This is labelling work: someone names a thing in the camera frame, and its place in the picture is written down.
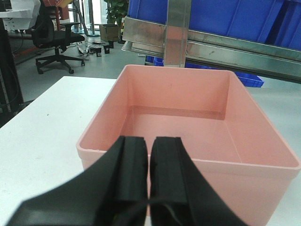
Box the low blue plastic crate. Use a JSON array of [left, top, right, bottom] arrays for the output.
[[145, 56, 264, 88]]

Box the large blue storage crate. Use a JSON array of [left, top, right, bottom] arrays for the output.
[[125, 0, 301, 50]]

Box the black office chair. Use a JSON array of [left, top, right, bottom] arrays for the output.
[[31, 7, 85, 74]]

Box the pink plastic box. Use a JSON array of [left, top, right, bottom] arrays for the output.
[[77, 65, 301, 226]]

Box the stainless steel shelf frame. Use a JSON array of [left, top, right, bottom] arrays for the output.
[[122, 0, 301, 83]]

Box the cardboard box on floor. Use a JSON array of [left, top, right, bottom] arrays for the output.
[[99, 24, 120, 42]]

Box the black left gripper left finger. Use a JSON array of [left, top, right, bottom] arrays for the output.
[[8, 136, 148, 226]]

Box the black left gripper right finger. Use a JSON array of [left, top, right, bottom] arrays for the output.
[[150, 137, 245, 226]]

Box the green potted plant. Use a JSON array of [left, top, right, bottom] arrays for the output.
[[104, 0, 129, 27]]

